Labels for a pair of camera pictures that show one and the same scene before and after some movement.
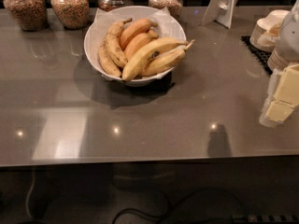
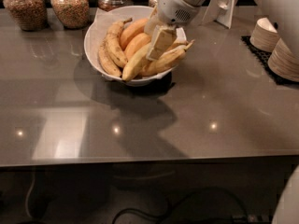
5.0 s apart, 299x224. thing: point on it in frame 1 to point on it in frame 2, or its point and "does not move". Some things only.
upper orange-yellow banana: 135,28 does not move
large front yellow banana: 137,60 does not move
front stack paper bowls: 277,61 does not move
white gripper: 290,42 to 173,10
